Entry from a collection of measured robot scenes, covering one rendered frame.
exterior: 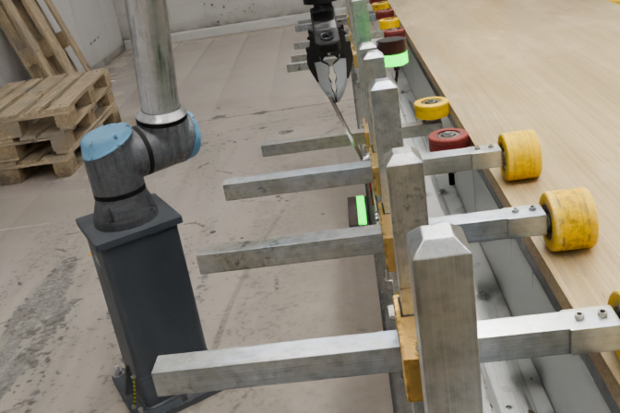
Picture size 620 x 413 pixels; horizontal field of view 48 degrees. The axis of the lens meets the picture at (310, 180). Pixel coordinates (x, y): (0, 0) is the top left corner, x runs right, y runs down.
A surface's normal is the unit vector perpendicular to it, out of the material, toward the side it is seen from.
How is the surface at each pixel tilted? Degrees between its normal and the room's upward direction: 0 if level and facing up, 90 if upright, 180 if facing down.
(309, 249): 90
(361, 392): 0
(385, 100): 90
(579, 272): 0
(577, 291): 0
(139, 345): 90
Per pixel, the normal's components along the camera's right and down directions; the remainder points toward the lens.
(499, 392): -0.14, -0.92
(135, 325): 0.50, 0.25
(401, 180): -0.03, 0.37
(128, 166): 0.67, 0.22
